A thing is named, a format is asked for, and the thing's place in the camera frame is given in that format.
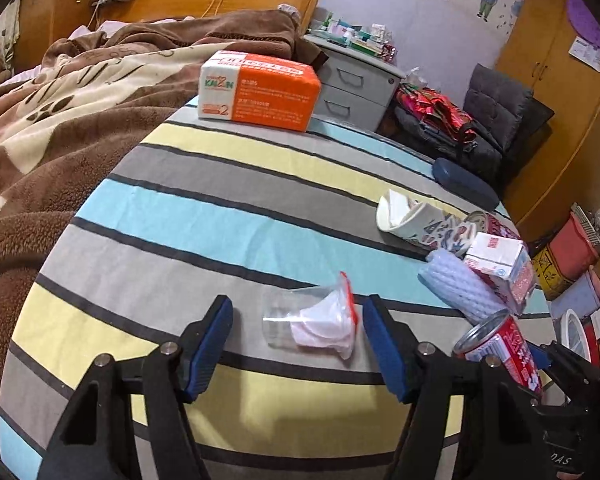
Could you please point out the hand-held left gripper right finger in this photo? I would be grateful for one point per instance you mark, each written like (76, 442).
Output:
(385, 350)

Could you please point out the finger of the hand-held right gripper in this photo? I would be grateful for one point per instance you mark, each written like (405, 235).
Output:
(570, 367)

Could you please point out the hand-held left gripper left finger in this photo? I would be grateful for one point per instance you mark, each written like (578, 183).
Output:
(205, 350)

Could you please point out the white round trash bin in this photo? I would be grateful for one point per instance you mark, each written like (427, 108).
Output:
(572, 327)

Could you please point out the red cartoon drink can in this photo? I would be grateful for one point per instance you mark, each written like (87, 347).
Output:
(495, 222)
(505, 350)

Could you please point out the clear plastic cup peeled lid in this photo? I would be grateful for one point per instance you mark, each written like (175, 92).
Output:
(300, 320)

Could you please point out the translucent bumpy plastic bottle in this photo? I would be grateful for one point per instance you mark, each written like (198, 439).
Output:
(460, 287)

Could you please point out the small milk carton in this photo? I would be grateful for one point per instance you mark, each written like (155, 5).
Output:
(500, 260)

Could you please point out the crushed printed paper cup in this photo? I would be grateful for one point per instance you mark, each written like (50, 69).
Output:
(415, 220)

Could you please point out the light blue cylinder box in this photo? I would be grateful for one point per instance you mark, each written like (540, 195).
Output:
(582, 290)

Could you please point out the yellow patterned box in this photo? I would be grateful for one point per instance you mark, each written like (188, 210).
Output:
(550, 270)

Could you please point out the pink storage box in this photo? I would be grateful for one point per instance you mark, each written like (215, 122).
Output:
(572, 245)

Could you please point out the striped tablecloth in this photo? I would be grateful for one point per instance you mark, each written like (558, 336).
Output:
(220, 200)

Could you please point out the dark blue glasses case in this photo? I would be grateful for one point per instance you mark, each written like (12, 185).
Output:
(465, 182)

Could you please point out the red patterned bag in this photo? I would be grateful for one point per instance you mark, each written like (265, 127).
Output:
(440, 110)

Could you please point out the black office chair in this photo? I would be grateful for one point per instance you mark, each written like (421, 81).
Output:
(537, 115)

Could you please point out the tall wooden wardrobe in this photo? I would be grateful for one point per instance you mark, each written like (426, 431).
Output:
(555, 110)

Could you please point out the brown patterned blanket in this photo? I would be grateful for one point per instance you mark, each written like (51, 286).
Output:
(55, 135)

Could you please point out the orange white tissue pack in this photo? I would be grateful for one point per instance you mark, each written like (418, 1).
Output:
(270, 95)

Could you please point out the grey nightstand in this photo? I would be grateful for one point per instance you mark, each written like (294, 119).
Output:
(350, 85)

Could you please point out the grey quilted cushion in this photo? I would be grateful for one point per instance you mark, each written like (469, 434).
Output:
(495, 105)

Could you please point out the white plastic bag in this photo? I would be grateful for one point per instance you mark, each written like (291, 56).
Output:
(416, 78)

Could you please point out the paper sheet on wardrobe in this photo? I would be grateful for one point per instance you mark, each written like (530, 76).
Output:
(587, 52)

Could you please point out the group of small medicine boxes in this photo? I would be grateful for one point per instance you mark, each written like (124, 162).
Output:
(360, 35)

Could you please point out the purple round mat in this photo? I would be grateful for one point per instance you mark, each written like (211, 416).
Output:
(587, 20)

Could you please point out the wooden bed headboard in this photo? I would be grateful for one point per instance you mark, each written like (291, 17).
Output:
(260, 2)

